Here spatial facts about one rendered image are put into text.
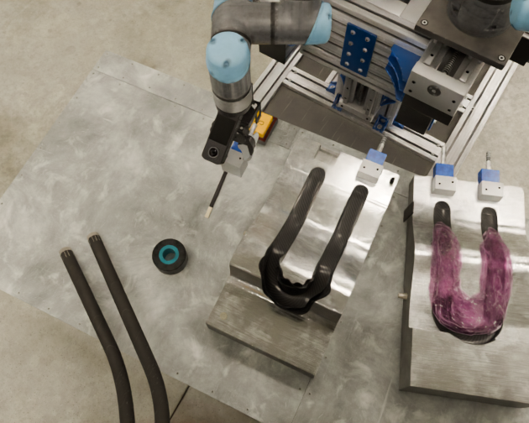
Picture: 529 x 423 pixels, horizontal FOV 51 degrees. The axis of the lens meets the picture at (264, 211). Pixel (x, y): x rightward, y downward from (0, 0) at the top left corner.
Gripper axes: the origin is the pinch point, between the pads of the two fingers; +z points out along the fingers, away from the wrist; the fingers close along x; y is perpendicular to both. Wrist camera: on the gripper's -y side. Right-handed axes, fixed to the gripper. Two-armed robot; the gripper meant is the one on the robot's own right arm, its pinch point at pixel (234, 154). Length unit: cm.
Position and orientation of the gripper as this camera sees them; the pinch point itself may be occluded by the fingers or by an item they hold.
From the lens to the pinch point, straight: 126.8
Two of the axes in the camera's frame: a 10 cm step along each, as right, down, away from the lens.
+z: 0.1, 3.8, 9.3
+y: 4.3, -8.4, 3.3
